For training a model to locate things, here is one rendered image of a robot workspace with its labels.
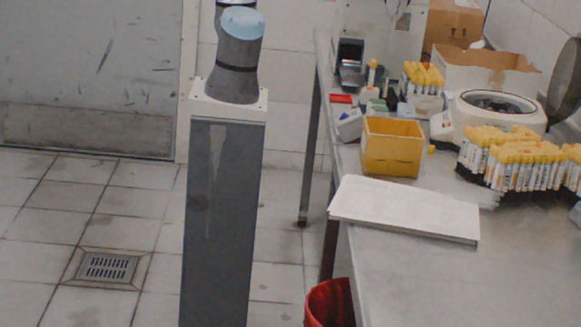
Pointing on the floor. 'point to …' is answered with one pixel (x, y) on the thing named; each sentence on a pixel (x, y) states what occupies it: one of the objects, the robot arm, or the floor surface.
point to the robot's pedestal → (220, 221)
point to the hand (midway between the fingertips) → (394, 17)
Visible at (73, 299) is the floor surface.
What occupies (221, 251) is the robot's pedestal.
